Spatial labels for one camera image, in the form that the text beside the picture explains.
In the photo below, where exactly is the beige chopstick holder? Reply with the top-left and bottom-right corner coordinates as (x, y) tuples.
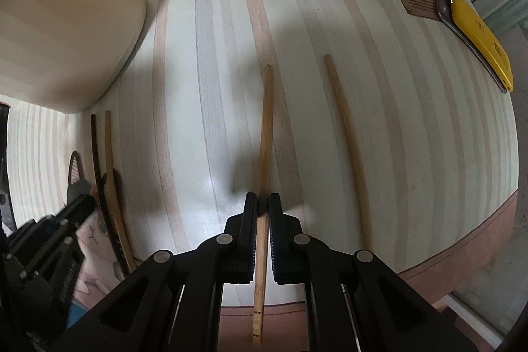
(0, 0), (148, 116)

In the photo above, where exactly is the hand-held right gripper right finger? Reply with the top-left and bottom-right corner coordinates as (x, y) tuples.
(268, 192), (479, 352)

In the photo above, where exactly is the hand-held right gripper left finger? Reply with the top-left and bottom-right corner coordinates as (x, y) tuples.
(49, 192), (260, 352)

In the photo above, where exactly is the light wooden chopstick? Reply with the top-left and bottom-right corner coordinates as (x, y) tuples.
(324, 54), (374, 254)
(251, 64), (274, 346)
(104, 111), (138, 273)

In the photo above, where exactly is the yellow handheld device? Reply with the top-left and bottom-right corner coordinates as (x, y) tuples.
(433, 0), (516, 94)

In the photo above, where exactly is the black chopstick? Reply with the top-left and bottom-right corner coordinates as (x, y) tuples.
(91, 113), (129, 279)

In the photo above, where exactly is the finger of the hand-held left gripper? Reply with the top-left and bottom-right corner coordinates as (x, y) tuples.
(0, 195), (98, 283)

